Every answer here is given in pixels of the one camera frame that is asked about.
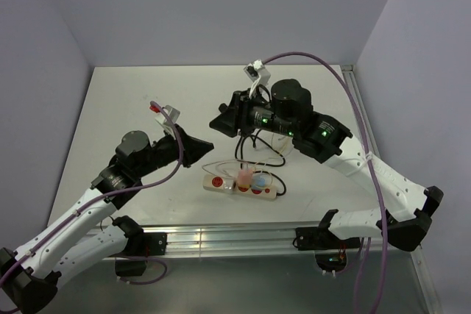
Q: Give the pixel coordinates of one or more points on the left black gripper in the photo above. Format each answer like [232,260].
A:
[193,148]

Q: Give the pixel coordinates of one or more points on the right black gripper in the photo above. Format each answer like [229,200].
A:
[227,123]

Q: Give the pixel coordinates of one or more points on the white charger adapter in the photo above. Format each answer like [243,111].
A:
[229,186]

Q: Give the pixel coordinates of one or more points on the pink charger plug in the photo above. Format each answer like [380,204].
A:
[245,175]

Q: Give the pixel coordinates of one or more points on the blue charger plug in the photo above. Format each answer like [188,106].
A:
[258,182]

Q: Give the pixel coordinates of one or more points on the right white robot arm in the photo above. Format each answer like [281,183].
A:
[405,209]

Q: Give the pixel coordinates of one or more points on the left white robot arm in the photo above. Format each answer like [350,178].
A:
[32,274]

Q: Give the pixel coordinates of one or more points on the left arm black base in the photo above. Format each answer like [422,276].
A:
[136,253]

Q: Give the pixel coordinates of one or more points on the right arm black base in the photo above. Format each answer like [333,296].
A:
[320,238]

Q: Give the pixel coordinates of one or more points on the beige power strip red sockets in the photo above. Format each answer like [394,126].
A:
[215,184]

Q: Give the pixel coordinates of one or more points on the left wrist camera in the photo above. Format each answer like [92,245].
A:
[166,116]

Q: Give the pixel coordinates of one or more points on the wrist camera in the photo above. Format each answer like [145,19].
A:
[258,74]
[166,116]

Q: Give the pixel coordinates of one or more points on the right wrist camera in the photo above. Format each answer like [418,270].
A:
[258,74]

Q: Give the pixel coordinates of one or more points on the aluminium mounting rail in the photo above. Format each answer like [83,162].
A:
[235,238]

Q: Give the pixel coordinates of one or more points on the right side aluminium rail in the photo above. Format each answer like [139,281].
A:
[350,79]

